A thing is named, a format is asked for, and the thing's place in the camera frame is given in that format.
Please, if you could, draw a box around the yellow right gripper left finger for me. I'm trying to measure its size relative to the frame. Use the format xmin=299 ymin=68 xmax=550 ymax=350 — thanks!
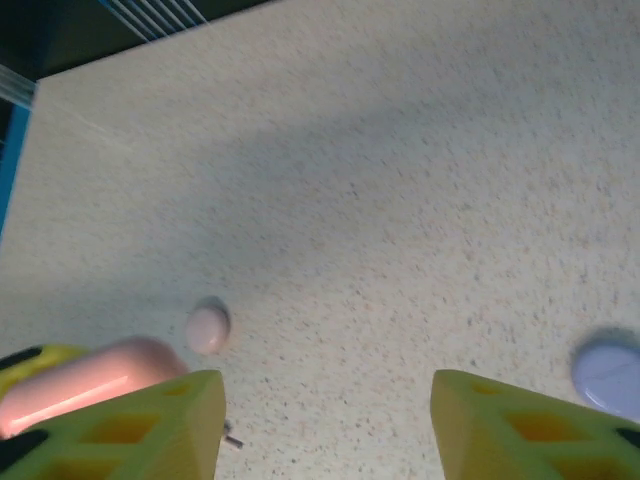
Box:
xmin=0 ymin=368 xmax=227 ymax=480

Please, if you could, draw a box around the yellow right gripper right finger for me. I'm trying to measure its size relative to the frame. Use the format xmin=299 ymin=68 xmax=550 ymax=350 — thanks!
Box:
xmin=430 ymin=368 xmax=640 ymax=480

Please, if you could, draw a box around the light pink round charging case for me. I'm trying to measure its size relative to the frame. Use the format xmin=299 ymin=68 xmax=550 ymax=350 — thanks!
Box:
xmin=185 ymin=295 xmax=233 ymax=356

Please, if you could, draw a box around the blue table edge strip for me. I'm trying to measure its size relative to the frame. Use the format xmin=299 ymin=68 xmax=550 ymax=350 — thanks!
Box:
xmin=0 ymin=103 xmax=35 ymax=246

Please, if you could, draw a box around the aluminium side rail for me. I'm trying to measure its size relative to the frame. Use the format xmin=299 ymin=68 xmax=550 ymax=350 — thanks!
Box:
xmin=0 ymin=63 xmax=40 ymax=109

